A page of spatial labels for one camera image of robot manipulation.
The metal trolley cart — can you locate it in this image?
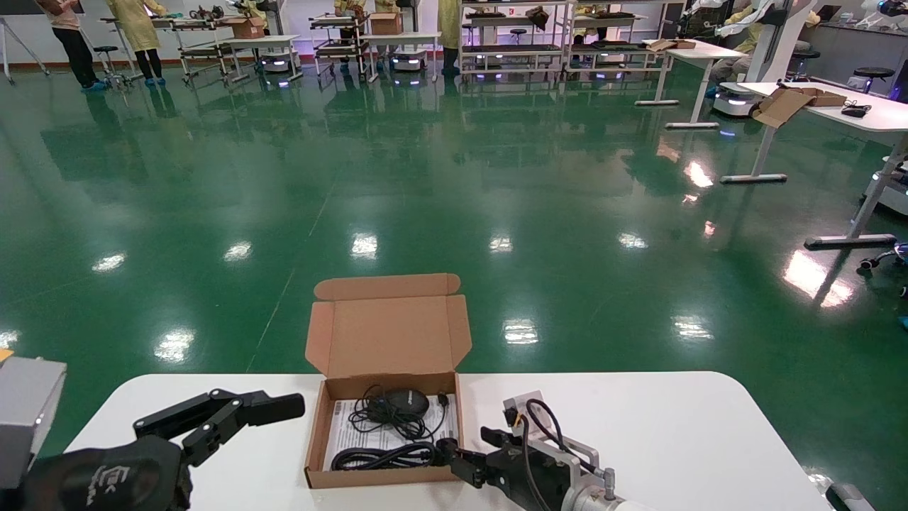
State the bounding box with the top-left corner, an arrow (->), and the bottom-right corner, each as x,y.
309,13 -> 371,80
172,18 -> 235,86

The white wheeled robot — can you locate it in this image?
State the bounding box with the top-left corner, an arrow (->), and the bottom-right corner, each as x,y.
712,0 -> 816,119
860,155 -> 908,218

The black computer mouse with cable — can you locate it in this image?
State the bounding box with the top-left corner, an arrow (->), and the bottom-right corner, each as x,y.
349,385 -> 452,442

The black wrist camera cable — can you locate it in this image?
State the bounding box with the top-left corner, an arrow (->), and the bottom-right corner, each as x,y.
520,398 -> 570,471

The thin metal tripod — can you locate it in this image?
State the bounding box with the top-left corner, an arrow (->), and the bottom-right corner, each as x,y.
0,16 -> 52,86

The seated person in yellow coat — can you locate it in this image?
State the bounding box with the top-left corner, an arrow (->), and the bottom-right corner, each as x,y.
709,6 -> 822,82

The brown cardboard box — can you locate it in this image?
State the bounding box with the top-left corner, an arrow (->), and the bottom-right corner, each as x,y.
304,273 -> 473,490

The standing person in yellow coat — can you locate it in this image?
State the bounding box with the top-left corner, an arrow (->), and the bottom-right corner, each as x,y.
437,0 -> 463,76

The opened flat cardboard box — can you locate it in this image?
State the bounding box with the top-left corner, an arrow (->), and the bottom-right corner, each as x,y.
751,84 -> 848,129

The white metal shelving rack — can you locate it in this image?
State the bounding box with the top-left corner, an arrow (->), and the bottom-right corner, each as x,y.
571,0 -> 675,75
457,0 -> 572,77

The coiled black cable with plug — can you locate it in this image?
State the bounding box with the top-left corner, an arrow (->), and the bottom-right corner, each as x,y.
331,438 -> 460,472

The black covered left gripper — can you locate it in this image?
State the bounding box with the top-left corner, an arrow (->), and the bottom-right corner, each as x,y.
14,388 -> 306,511

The person in long yellow coat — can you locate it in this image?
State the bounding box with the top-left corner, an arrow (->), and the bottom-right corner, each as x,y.
106,0 -> 170,87

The person in beige top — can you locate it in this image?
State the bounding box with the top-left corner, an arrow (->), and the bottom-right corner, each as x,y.
35,0 -> 107,92

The round black stool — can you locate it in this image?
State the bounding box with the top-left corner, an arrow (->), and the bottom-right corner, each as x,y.
853,67 -> 897,94

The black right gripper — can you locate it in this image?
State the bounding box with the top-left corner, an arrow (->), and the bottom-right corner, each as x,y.
452,427 -> 577,511

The black office chair base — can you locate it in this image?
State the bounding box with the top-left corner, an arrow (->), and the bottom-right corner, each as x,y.
860,243 -> 908,274

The grey cabinet counter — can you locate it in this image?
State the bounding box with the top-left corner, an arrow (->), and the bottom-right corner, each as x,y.
802,20 -> 908,93

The small black stool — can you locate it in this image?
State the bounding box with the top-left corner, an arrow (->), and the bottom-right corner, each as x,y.
94,45 -> 123,84

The large white workshop table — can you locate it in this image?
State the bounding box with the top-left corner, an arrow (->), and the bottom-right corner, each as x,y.
720,81 -> 908,251

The grey robot body edge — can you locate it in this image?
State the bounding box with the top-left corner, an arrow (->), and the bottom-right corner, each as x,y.
825,483 -> 875,511

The white printed paper manual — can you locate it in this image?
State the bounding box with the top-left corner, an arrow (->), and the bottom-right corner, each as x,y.
323,397 -> 459,473

